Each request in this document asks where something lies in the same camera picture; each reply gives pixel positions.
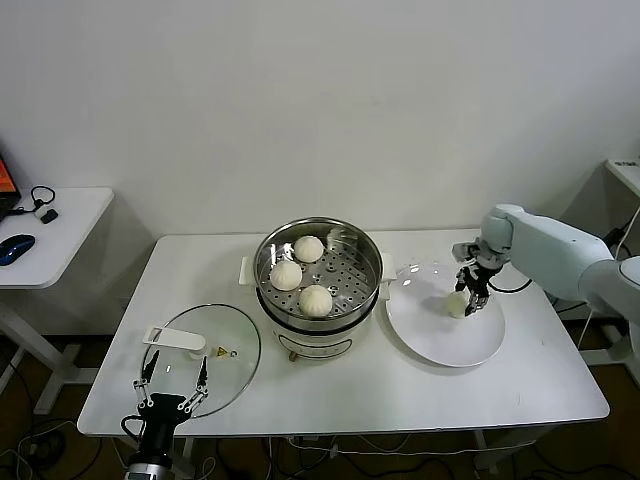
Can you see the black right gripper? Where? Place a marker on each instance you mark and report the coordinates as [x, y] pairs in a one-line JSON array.
[[477, 279]]

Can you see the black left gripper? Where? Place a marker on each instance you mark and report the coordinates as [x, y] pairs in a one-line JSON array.
[[160, 417]]

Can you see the white steamed baozi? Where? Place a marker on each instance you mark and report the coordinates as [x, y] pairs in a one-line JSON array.
[[315, 301], [307, 249], [286, 275], [456, 305]]

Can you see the blue computer mouse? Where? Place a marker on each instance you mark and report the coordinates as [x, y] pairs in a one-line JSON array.
[[17, 247]]

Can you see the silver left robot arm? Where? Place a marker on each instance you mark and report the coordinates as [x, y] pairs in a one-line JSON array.
[[150, 465]]

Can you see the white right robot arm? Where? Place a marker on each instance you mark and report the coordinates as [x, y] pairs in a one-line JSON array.
[[560, 250]]

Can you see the stainless steel steamer basket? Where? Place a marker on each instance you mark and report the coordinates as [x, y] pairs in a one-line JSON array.
[[267, 245]]

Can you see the white round plate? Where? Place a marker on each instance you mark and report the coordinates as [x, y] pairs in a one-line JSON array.
[[440, 345]]

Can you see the round glass pot lid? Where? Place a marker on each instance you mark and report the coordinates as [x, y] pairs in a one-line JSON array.
[[235, 325]]

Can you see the white electric cooker base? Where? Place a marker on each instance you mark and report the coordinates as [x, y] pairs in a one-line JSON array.
[[320, 342]]

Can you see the white side table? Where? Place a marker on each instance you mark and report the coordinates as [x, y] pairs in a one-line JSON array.
[[75, 225]]

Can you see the white shelf table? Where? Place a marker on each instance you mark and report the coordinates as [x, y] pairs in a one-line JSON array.
[[627, 172]]

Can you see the small black device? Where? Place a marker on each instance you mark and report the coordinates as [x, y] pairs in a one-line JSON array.
[[51, 216]]

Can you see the black laptop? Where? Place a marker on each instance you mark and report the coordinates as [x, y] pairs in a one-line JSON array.
[[7, 192]]

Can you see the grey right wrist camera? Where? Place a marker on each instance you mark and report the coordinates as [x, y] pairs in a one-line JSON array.
[[464, 250]]

